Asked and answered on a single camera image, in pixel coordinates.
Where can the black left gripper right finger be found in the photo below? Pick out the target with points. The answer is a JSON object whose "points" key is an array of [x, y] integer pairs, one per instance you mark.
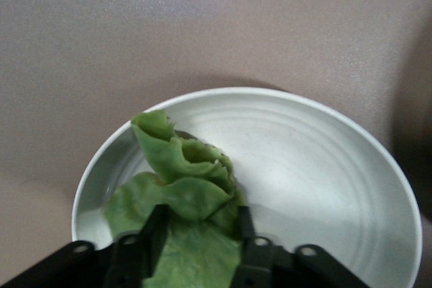
{"points": [[251, 240]]}

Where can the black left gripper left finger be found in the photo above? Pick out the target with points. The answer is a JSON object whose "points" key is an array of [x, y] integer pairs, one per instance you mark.
{"points": [[157, 234]]}

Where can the green lettuce leaf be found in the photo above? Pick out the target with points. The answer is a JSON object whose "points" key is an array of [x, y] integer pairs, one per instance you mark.
{"points": [[189, 180]]}

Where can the beige plate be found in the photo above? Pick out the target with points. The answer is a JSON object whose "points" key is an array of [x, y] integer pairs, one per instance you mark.
{"points": [[303, 173]]}

